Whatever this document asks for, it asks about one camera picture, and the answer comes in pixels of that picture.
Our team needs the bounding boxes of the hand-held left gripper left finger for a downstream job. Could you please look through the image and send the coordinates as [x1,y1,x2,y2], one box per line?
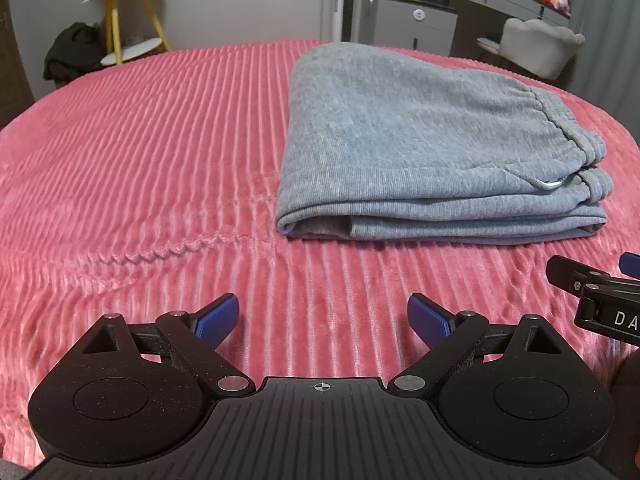
[82,292,256,396]

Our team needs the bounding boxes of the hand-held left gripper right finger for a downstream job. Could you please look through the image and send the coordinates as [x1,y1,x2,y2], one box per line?
[392,294,561,396]

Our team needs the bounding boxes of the grey pants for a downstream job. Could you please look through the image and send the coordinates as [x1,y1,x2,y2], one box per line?
[275,42,615,246]

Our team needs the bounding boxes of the pink ribbed blanket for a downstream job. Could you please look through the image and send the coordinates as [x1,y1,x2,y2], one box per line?
[0,39,640,466]

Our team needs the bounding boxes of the white upholstered chair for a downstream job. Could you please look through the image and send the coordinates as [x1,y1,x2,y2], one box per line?
[476,17,586,81]

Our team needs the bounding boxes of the grey curtain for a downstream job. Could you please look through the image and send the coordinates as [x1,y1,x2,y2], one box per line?
[570,0,640,121]

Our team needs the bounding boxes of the grey bedside cabinet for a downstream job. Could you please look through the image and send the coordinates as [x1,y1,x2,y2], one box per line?
[360,0,459,56]

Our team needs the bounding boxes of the black cloth heap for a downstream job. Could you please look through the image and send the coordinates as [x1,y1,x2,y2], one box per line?
[42,22,110,87]

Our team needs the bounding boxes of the yellow-legged side table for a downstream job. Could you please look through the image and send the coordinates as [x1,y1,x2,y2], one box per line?
[82,0,172,67]

